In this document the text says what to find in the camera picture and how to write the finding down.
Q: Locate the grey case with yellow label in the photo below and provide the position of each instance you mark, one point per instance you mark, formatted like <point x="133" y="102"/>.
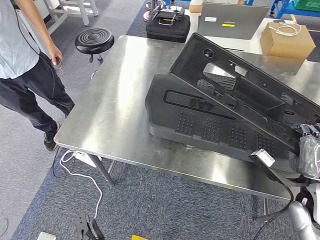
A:
<point x="237" y="20"/>

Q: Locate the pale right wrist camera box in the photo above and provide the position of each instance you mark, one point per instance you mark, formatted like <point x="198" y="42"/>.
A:
<point x="263" y="157"/>

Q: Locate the grey remote controller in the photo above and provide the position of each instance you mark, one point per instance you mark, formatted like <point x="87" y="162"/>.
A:
<point x="167" y="13"/>

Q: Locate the green plastic crate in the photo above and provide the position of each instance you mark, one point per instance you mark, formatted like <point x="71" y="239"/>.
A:
<point x="307" y="5"/>

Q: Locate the chrome stanchion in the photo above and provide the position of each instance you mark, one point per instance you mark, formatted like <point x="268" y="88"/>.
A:
<point x="149" y="11"/>

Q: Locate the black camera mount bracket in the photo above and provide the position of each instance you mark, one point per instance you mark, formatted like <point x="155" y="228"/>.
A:
<point x="277" y="174"/>

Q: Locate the blue metal cart frame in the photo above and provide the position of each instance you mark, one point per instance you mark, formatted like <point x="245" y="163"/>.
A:
<point x="282" y="8"/>

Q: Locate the black carrying case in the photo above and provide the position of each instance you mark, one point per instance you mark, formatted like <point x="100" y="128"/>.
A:
<point x="167" y="33"/>

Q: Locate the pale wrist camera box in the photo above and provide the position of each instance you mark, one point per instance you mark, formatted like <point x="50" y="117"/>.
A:
<point x="263" y="157"/>
<point x="47" y="236"/>

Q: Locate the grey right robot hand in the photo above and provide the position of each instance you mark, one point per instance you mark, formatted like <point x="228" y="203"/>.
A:
<point x="309" y="155"/>

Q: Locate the small black hand switch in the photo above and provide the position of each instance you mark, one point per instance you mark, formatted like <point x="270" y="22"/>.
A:
<point x="58" y="63"/>

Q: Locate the black studded moulded panel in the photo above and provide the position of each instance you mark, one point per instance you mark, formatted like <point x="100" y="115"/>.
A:
<point x="160" y="116"/>

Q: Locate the small tan cardboard box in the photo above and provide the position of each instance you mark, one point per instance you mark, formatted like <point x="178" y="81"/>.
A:
<point x="196" y="6"/>

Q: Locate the black plastic plate holder panel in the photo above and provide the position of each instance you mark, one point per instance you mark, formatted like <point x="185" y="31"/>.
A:
<point x="185" y="54"/>

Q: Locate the black round stool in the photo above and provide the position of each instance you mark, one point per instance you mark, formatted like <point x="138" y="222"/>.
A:
<point x="94" y="40"/>

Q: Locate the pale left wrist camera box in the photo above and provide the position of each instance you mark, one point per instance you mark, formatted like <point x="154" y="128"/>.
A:
<point x="47" y="236"/>

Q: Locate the white metal table frame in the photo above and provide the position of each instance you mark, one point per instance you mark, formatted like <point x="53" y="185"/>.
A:
<point x="82" y="11"/>

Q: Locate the person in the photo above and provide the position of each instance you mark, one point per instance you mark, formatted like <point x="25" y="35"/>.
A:
<point x="20" y="49"/>

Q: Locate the dark left robot hand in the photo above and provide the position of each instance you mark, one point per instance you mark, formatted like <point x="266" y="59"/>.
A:
<point x="88" y="228"/>

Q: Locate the brown cardboard box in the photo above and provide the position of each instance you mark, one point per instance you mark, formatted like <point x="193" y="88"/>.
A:
<point x="287" y="46"/>

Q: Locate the stainless steel workbench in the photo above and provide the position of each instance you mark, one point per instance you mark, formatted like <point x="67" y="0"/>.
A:
<point x="112" y="99"/>

